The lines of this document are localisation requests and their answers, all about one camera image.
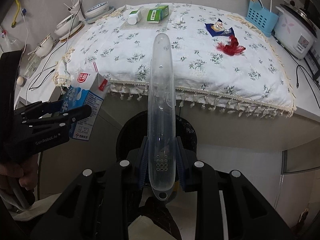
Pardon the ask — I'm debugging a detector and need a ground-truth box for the clear bubble wrap sheet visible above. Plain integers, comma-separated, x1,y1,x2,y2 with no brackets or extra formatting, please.
119,8,172,30

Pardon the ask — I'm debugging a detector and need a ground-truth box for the black power cable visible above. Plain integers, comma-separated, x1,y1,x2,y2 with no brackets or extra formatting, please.
28,0,91,92

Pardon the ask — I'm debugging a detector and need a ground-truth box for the red crumpled wrapper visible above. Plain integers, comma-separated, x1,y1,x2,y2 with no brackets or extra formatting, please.
216,35,246,56

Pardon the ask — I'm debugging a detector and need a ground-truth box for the crumpled white tissue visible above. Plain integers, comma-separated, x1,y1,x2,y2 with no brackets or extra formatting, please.
172,16,185,25

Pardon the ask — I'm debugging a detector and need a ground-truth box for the dark blue snack wrapper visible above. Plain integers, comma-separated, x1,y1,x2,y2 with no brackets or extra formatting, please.
205,19,235,37

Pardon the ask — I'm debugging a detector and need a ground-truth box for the green white drink carton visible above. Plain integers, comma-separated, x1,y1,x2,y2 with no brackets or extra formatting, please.
146,5,169,23

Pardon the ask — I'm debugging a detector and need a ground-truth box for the black trash bin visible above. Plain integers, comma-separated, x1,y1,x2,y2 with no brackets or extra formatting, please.
115,109,200,201

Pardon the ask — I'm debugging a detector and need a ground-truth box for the small white bowl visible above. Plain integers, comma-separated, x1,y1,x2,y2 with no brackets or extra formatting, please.
28,34,53,58

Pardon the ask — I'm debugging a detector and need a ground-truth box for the blue plastic utensil holder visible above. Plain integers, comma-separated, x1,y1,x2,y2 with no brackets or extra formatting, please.
246,1,279,37

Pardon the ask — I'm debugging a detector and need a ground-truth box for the blue patterned white bowl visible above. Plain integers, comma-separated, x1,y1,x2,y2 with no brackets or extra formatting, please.
85,2,109,18

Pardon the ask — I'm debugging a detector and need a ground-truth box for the left human hand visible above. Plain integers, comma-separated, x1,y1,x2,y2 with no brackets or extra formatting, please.
1,154,39,190

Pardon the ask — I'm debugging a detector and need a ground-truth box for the wooden trivet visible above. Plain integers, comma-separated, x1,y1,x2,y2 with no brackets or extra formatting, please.
59,22,85,42

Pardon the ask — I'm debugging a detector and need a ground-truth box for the white floral tablecloth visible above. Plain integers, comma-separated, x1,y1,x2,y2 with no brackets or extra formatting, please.
53,3,296,118

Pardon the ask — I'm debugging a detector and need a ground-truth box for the blue white milk carton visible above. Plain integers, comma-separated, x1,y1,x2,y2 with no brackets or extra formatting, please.
60,71,110,141

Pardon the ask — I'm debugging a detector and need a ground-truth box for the white bowl with lid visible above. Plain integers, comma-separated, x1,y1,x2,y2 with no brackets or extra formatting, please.
54,14,80,37

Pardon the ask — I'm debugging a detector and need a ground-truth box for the white green pill bottle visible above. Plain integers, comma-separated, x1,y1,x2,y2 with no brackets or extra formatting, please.
127,10,141,25

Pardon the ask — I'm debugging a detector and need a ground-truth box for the white rice cooker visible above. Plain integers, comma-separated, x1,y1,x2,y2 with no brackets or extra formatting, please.
273,4,317,59

